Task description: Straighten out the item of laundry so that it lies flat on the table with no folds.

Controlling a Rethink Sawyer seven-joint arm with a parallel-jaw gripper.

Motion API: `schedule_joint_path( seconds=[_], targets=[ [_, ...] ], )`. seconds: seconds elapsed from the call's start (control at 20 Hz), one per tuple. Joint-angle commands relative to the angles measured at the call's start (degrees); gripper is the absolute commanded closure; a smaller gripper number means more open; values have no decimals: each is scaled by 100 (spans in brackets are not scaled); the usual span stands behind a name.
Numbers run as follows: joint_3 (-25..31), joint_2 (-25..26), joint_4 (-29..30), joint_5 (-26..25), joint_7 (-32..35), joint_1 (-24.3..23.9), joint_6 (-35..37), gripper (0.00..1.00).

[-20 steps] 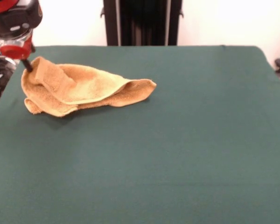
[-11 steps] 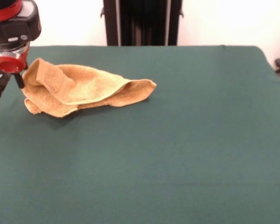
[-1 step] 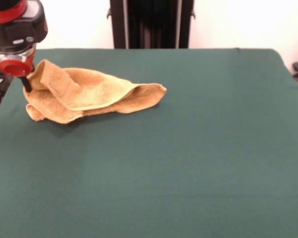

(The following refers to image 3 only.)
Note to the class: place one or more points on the dark green table cloth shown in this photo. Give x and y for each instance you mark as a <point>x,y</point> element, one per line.
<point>164,161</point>

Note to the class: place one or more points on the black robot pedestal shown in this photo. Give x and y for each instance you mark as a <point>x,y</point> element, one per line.
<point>151,24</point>

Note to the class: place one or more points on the orange terry towel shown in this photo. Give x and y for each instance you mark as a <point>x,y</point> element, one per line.
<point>94,96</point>

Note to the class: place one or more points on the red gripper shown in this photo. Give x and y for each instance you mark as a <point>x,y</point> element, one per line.
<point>15,66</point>

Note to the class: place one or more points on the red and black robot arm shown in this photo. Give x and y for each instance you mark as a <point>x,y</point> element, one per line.
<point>15,24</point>

